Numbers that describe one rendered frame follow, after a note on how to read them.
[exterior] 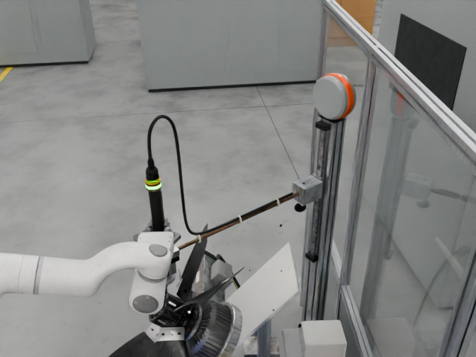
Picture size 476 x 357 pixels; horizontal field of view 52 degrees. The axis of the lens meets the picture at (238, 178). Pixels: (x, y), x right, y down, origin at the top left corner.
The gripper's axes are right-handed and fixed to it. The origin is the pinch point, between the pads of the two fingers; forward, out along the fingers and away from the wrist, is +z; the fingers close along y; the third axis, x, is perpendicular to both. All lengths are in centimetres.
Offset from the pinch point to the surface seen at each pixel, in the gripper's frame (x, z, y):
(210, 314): -45.7, 8.0, 13.5
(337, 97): 25, 35, 59
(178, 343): -45.6, -4.8, 2.9
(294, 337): -79, 25, 48
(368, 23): -127, 780, 294
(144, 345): -57, 5, -11
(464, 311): 8, -45, 70
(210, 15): -60, 556, 9
